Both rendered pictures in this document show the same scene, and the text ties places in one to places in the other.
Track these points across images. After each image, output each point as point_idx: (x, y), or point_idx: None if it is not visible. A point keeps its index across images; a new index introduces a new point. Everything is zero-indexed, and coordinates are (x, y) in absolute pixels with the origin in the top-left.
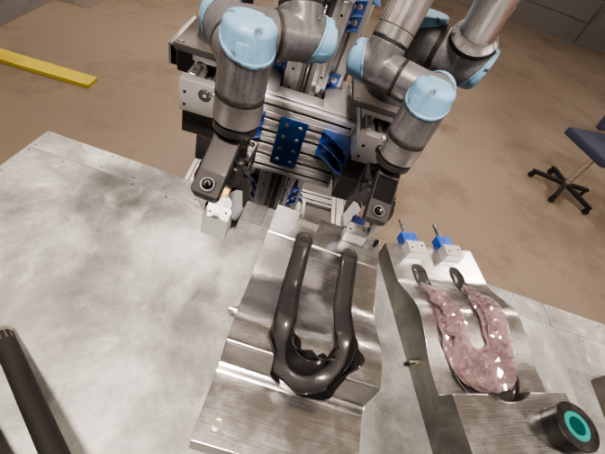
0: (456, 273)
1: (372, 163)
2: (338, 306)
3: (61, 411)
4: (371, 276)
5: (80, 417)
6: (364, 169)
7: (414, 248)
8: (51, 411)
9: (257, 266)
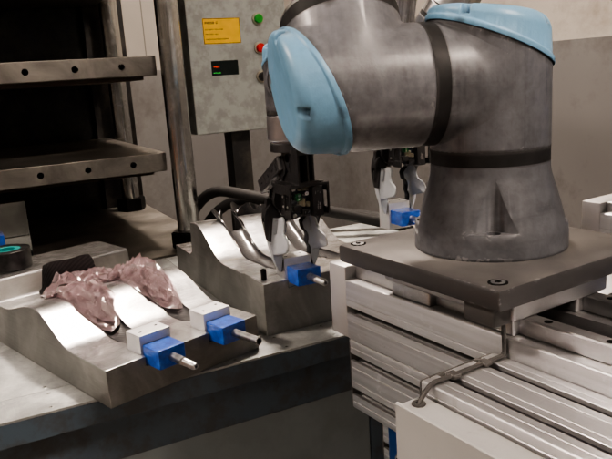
0: (127, 341)
1: (322, 181)
2: (254, 254)
3: (351, 237)
4: (244, 270)
5: (341, 239)
6: (328, 194)
7: (211, 304)
8: (354, 236)
9: (341, 241)
